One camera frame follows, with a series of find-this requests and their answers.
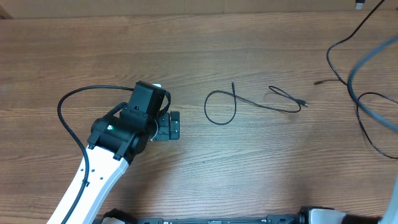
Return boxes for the thin black cable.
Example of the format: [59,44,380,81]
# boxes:
[203,81,310,126]

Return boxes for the black multi-head cable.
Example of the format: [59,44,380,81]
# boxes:
[313,0,398,160]

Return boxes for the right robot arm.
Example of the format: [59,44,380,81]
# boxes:
[298,180,397,224]

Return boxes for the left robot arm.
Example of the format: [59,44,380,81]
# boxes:
[49,81,180,223]

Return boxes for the left camera cable black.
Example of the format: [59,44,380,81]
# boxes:
[57,85,134,224]

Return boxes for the camera cable black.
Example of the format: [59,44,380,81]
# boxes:
[57,85,134,224]
[347,35,397,132]

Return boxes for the right camera cable black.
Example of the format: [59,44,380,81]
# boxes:
[347,35,397,132]

